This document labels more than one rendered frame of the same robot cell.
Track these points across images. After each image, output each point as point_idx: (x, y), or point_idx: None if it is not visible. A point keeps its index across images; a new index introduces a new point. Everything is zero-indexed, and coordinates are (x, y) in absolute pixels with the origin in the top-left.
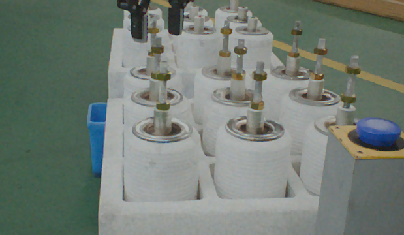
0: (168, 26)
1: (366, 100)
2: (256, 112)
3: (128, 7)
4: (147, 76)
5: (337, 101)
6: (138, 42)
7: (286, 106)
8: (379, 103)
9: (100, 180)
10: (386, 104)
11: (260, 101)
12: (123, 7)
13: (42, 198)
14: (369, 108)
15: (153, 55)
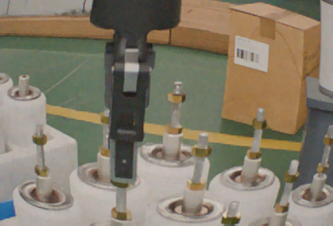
0: (107, 140)
1: (80, 143)
2: (287, 214)
3: (138, 137)
4: (54, 205)
5: (274, 174)
6: (124, 181)
7: (237, 198)
8: (94, 144)
9: None
10: (101, 144)
11: (287, 203)
12: (124, 138)
13: None
14: (94, 153)
15: (46, 175)
